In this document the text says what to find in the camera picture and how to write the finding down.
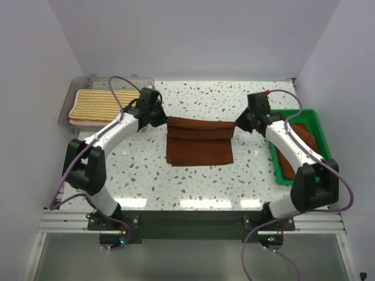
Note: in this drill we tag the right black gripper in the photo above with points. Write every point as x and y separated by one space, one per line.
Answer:
240 121

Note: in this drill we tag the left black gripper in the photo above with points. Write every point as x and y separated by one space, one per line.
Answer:
163 119

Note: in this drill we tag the brown microfibre towel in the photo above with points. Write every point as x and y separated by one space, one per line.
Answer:
199 143

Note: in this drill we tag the yellow white striped towel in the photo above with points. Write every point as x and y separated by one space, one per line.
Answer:
99 105

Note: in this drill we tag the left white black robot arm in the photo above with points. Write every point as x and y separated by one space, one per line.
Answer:
85 160

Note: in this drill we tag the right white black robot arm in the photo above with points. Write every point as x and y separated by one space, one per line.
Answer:
316 182

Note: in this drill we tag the green plastic tray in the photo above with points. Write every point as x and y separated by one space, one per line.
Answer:
311 120

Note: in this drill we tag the clear grey plastic bin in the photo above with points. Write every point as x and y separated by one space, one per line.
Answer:
94 82

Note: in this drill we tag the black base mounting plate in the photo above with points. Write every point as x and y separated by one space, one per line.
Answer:
181 225

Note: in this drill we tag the aluminium rail frame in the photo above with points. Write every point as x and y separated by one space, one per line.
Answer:
67 250

